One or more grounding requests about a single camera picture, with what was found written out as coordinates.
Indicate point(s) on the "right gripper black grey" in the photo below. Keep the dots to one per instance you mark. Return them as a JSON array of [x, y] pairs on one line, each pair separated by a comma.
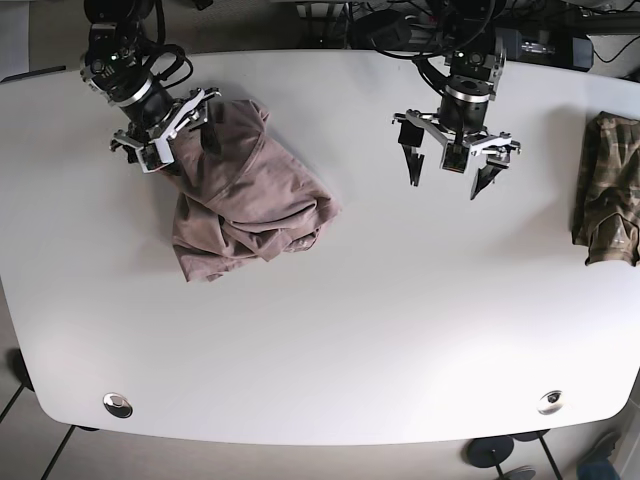
[[191, 112]]

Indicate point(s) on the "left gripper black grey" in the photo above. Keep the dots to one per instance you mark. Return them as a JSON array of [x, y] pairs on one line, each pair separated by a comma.
[[460, 122]]

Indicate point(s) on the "pink mauve T-shirt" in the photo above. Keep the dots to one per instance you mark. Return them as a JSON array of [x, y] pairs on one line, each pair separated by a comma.
[[254, 201]]

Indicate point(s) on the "brown cloth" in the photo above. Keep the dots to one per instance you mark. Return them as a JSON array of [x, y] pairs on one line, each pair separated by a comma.
[[606, 212]]

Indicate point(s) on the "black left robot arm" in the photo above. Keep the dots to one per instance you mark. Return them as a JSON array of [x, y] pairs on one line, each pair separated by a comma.
[[464, 68]]

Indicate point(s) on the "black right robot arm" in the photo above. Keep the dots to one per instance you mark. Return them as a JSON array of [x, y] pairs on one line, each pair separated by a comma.
[[130, 63]]

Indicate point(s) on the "black box under table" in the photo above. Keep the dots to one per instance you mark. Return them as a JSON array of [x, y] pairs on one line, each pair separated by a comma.
[[384, 29]]

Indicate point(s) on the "right silver table grommet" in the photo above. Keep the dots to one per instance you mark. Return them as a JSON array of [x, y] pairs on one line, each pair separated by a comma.
[[551, 402]]

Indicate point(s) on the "silver table grommet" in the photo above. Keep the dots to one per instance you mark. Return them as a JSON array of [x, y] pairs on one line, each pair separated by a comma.
[[551, 402], [117, 405]]

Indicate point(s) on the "left silver table grommet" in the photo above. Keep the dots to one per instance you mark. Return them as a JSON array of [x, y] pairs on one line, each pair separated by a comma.
[[117, 405]]

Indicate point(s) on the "black round stand base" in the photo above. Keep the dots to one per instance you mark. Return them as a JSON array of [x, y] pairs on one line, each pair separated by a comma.
[[489, 452]]

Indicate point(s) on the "grey shoe on floor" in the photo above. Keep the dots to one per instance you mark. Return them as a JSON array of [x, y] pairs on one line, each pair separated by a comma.
[[601, 450]]

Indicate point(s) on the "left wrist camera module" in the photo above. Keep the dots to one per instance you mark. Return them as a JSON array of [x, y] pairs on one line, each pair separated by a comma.
[[455, 158]]

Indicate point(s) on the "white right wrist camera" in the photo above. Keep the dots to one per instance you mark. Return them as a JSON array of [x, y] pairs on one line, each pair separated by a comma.
[[151, 159]]

